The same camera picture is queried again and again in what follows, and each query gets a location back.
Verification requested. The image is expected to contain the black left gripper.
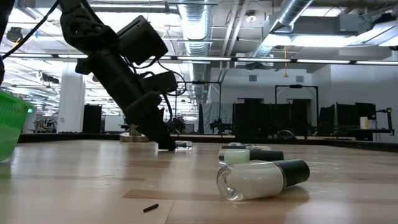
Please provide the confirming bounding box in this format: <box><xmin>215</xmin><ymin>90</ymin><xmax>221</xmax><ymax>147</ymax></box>
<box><xmin>124</xmin><ymin>91</ymin><xmax>177</xmax><ymax>152</ymax></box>

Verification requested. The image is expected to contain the mint green nail polish bottle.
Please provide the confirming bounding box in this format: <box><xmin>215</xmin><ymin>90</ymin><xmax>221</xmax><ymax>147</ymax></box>
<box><xmin>218</xmin><ymin>147</ymin><xmax>285</xmax><ymax>166</ymax></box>

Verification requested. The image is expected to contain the white nail polish bottle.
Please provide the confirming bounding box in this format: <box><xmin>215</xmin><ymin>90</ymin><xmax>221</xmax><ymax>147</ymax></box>
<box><xmin>216</xmin><ymin>159</ymin><xmax>311</xmax><ymax>202</ymax></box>

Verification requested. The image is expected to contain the brass lamp with white bulb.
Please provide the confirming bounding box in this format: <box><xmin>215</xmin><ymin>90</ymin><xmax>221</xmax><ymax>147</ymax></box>
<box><xmin>119</xmin><ymin>124</ymin><xmax>150</xmax><ymax>143</ymax></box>

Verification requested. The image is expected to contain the black cabinet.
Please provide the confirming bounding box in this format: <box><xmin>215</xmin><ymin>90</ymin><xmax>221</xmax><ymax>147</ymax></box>
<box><xmin>82</xmin><ymin>104</ymin><xmax>103</xmax><ymax>134</ymax></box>

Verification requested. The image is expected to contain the small black stick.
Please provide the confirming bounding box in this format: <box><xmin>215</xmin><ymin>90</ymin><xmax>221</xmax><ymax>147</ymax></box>
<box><xmin>142</xmin><ymin>203</ymin><xmax>160</xmax><ymax>213</ymax></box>

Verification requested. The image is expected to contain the white building pillar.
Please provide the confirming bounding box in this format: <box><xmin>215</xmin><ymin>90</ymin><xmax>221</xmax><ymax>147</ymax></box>
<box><xmin>57</xmin><ymin>62</ymin><xmax>86</xmax><ymax>134</ymax></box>

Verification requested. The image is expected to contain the black partition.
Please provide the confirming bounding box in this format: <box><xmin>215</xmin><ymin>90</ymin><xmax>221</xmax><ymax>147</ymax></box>
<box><xmin>232</xmin><ymin>98</ymin><xmax>312</xmax><ymax>139</ymax></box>

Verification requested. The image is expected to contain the long ceiling light strip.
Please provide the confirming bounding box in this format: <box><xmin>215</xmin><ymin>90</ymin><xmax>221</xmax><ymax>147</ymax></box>
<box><xmin>0</xmin><ymin>53</ymin><xmax>398</xmax><ymax>65</ymax></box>

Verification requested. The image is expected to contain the green plastic basket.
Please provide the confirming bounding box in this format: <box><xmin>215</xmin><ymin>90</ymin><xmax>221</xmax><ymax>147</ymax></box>
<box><xmin>0</xmin><ymin>89</ymin><xmax>34</xmax><ymax>162</ymax></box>

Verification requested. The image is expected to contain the black equipment desk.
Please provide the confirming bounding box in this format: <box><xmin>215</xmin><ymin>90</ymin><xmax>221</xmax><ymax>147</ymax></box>
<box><xmin>318</xmin><ymin>101</ymin><xmax>396</xmax><ymax>141</ymax></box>

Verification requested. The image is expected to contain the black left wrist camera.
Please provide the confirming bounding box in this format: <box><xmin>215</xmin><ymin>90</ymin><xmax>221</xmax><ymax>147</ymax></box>
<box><xmin>141</xmin><ymin>71</ymin><xmax>178</xmax><ymax>94</ymax></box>

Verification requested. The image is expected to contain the black stand frame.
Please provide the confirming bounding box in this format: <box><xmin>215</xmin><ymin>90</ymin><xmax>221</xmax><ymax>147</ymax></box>
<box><xmin>175</xmin><ymin>80</ymin><xmax>222</xmax><ymax>135</ymax></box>
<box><xmin>274</xmin><ymin>84</ymin><xmax>320</xmax><ymax>136</ymax></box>

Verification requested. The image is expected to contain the black aluminium rig frame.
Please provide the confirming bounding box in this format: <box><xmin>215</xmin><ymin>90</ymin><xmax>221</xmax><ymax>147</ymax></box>
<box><xmin>18</xmin><ymin>133</ymin><xmax>398</xmax><ymax>153</ymax></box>

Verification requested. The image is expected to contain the silver ventilation duct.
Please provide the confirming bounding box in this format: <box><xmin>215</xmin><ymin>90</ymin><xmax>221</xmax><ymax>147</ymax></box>
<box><xmin>177</xmin><ymin>0</ymin><xmax>213</xmax><ymax>103</ymax></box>
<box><xmin>248</xmin><ymin>0</ymin><xmax>313</xmax><ymax>60</ymax></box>

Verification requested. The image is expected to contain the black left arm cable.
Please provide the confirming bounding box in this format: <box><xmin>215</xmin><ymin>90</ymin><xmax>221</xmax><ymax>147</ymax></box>
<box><xmin>1</xmin><ymin>0</ymin><xmax>60</xmax><ymax>60</ymax></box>

